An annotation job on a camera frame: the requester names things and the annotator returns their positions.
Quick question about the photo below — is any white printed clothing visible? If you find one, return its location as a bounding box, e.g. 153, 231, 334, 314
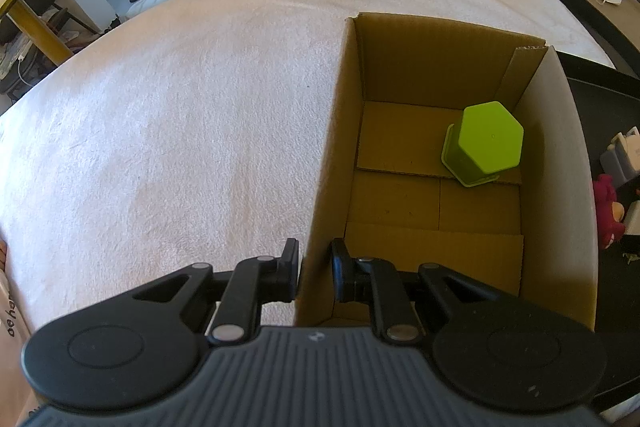
0, 237, 37, 360

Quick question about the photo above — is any green hexagonal cup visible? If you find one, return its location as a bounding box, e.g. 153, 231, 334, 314
440, 101, 525, 186

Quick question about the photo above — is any yellow table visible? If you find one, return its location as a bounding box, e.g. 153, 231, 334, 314
0, 0, 76, 62

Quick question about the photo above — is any cardboard box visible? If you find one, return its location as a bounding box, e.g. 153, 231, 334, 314
292, 12, 601, 333

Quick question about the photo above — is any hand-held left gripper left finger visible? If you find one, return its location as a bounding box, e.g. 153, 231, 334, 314
131, 238, 301, 347

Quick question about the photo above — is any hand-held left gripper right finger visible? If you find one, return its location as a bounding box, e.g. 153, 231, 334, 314
330, 239, 506, 345

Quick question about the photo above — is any black chair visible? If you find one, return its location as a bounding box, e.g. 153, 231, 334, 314
22, 0, 101, 42

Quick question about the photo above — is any grey white toy block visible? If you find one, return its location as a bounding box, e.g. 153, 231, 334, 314
599, 126, 640, 185

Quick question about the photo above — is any black tray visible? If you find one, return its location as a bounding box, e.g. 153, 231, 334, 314
555, 49, 640, 413

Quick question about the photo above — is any pink plush bear toy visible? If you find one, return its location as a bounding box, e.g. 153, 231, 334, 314
592, 173, 627, 250

